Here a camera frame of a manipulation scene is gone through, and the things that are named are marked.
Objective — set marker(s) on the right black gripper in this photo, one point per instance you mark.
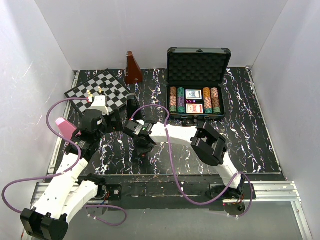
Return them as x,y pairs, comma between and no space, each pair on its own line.
142,151

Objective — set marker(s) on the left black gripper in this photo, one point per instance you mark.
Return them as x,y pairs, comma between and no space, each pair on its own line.
116,125

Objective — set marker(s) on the red playing card deck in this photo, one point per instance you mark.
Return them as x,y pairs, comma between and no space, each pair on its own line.
193,108

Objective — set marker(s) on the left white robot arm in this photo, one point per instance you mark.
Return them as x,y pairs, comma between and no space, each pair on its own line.
67,193

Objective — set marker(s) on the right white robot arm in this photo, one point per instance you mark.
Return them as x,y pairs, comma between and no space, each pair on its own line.
208,144

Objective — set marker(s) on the black white chessboard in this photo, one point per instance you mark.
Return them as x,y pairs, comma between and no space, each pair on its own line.
113,101

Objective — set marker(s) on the leftmost poker chip row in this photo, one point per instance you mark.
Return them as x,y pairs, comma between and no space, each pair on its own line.
173,100

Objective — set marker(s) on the poker chip row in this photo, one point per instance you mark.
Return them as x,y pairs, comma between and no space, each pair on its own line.
173,100
215,100

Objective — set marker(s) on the green purple chip row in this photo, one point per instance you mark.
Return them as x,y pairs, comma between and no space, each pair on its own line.
180,100

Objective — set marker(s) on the pink metronome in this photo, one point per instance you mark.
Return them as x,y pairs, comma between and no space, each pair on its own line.
66,128

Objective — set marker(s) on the brown wooden metronome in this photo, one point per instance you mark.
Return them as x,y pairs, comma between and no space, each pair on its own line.
133,72

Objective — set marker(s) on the blue playing card deck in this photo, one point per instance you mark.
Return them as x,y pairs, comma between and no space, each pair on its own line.
193,94

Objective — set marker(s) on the black front mounting bar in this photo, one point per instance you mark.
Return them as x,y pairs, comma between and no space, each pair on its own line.
158,192

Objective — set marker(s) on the orange green chip row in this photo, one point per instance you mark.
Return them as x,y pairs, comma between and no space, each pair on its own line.
207,100

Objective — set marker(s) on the black poker chip case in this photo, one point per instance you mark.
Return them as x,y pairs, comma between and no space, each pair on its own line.
195,69

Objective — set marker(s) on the rightmost poker chip row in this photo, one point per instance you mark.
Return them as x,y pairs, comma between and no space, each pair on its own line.
215,100

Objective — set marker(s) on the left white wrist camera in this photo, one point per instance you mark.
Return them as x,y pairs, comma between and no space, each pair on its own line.
98,103

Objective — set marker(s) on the aluminium rail frame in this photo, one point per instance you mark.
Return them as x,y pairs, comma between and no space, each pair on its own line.
263,188

